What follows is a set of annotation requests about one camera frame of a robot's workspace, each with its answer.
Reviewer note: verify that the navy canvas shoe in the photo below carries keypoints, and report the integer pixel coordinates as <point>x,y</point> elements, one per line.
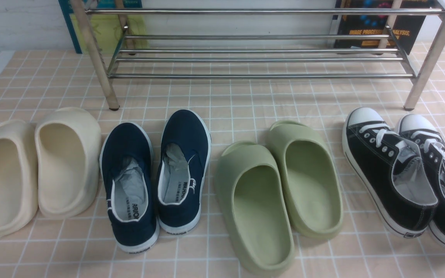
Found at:
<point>185,154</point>
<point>126,165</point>

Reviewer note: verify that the metal shoe rack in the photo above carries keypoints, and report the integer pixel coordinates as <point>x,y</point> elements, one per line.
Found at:
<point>389,48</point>

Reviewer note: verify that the left green slipper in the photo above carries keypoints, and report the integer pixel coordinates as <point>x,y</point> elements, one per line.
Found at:
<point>249,192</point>

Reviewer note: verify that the green slipper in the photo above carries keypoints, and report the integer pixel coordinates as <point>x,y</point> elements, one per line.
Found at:
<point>310,183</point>
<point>249,192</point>

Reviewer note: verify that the right green slipper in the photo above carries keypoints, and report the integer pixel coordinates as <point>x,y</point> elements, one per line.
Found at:
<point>310,183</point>

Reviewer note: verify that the right cream slipper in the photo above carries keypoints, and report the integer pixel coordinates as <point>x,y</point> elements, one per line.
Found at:
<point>68,144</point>

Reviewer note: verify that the cream slipper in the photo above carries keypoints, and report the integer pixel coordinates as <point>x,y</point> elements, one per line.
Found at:
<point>68,144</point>
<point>18,175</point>

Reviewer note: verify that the teal and yellow book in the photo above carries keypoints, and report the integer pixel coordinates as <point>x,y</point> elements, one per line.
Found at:
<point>106,28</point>

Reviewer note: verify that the left black canvas sneaker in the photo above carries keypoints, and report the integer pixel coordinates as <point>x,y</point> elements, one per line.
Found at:
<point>392,170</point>

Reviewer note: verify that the black canvas sneaker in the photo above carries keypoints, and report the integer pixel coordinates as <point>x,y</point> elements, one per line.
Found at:
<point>422,132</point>
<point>392,170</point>

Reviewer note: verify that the black image processing book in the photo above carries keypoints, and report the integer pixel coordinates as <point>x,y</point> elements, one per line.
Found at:
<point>406,28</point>

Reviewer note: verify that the left cream slipper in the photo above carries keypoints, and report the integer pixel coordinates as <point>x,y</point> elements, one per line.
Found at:
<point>18,175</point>

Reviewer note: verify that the right black canvas sneaker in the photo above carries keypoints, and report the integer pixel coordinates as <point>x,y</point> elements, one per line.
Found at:
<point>422,132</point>

